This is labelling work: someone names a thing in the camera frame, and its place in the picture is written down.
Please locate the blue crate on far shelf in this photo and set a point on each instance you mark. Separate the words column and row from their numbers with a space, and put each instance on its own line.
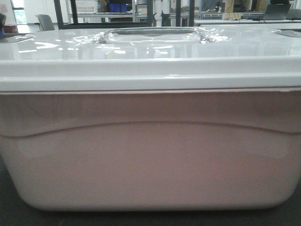
column 118, row 8

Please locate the black metal frame rack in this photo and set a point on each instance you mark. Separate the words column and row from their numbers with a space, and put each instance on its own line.
column 94, row 14

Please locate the white plastic storage bin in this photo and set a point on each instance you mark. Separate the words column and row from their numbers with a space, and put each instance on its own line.
column 152, row 118

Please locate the white background table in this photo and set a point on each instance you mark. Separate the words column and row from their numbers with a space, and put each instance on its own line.
column 272, row 24

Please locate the open laptop on table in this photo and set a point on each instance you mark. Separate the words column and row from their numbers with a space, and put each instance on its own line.
column 274, row 12

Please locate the grey office chair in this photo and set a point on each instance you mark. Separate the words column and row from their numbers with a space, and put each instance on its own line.
column 45, row 22

